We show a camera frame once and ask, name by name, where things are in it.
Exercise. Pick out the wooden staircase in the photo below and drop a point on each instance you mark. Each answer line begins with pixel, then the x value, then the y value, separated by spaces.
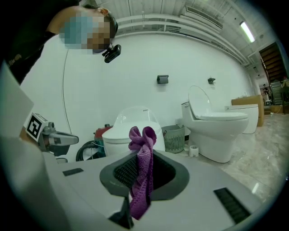
pixel 272 64

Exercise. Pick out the black head camera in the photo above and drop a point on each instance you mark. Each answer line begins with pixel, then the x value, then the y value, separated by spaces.
pixel 112 53

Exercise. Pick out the person's head with mask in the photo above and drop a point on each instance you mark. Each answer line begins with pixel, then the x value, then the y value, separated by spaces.
pixel 90 29

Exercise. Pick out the white ceiling pipes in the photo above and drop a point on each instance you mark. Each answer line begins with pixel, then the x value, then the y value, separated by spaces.
pixel 180 29

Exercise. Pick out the grey slatted plastic basket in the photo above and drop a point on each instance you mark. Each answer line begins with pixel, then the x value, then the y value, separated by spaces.
pixel 173 139

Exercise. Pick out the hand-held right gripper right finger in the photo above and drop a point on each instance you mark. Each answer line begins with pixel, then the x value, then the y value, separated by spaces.
pixel 180 178

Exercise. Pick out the black wall hook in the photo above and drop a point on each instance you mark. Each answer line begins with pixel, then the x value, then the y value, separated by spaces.
pixel 211 80

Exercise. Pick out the red vacuum cleaner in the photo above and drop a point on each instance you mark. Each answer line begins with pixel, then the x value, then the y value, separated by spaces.
pixel 100 135

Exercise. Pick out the black wall paper holder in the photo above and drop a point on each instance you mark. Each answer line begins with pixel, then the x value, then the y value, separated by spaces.
pixel 162 79

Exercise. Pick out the person's dark shirt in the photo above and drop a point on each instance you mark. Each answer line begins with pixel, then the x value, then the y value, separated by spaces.
pixel 24 33

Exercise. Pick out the white low toilet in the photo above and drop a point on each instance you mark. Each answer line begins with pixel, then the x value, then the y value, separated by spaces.
pixel 248 117

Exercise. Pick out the white toilet with raised lid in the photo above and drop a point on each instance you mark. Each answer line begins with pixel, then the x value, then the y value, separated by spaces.
pixel 212 133

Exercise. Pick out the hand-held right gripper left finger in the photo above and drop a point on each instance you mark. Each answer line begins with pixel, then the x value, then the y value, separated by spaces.
pixel 108 178

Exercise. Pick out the ceiling tube light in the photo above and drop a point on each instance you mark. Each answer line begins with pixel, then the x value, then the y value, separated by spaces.
pixel 247 31

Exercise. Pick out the brown cardboard box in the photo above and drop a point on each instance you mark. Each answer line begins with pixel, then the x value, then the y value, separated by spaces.
pixel 259 106

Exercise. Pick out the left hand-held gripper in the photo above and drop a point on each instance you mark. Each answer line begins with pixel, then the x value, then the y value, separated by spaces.
pixel 35 126

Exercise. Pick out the white glossy smart toilet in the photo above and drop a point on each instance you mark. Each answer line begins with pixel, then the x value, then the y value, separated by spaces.
pixel 126 133

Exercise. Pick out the purple knitted cloth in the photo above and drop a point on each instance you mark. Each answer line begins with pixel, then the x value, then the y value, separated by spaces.
pixel 142 158

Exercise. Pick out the white ceiling air conditioner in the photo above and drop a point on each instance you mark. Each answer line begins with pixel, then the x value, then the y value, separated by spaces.
pixel 203 18

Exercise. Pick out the small white brush holder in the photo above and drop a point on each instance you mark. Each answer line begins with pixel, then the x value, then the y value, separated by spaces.
pixel 193 151

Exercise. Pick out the grey metal shelf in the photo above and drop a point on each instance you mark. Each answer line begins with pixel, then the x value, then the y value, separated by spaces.
pixel 276 92

